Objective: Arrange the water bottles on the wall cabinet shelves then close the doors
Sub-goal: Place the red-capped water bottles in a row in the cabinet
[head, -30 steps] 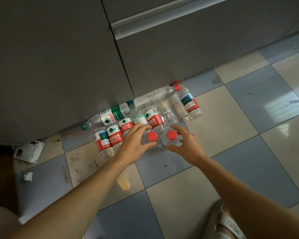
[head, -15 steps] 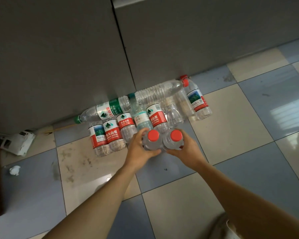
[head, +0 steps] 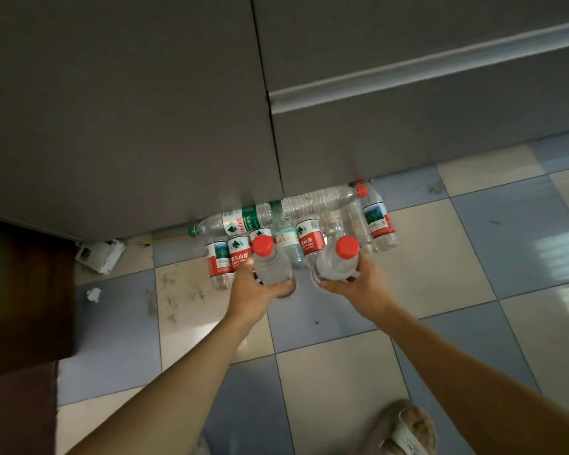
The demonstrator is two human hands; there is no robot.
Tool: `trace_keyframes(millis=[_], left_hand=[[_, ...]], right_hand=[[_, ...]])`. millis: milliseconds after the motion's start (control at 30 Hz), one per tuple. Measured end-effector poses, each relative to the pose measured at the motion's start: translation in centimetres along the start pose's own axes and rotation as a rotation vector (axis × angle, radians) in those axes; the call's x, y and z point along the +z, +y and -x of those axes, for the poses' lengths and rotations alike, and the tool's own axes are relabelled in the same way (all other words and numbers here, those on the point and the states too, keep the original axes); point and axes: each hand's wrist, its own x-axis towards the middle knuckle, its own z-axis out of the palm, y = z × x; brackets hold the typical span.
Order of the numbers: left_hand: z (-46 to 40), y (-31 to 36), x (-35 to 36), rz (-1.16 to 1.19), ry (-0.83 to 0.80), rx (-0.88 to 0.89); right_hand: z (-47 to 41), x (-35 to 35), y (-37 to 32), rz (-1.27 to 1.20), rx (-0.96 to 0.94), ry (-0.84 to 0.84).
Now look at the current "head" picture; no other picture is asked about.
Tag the person's right hand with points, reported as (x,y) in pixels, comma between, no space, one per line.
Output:
(365,293)

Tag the person's left hand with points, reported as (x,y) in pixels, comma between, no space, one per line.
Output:
(249,298)

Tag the pile of bottles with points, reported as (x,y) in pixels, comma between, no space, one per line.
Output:
(379,222)

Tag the green-cap water bottle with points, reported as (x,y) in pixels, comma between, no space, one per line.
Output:
(239,221)

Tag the red-capped bottle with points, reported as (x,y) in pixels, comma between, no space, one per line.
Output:
(313,198)

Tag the person's left forearm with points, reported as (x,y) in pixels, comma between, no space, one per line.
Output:
(170,398)

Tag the person's right forearm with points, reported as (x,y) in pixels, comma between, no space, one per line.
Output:
(479,383)

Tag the person's right foot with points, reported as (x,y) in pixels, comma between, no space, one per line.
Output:
(417,426)

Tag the grey base cabinet door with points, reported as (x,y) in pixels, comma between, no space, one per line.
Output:
(123,113)

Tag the thin yellow stick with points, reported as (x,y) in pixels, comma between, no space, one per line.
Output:
(166,239)

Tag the white sandal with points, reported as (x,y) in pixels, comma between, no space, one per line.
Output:
(379,435)

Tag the crumpled white tissue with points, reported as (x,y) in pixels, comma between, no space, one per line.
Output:
(94,295)

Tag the white torn cardboard box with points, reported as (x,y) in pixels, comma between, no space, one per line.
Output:
(99,255)

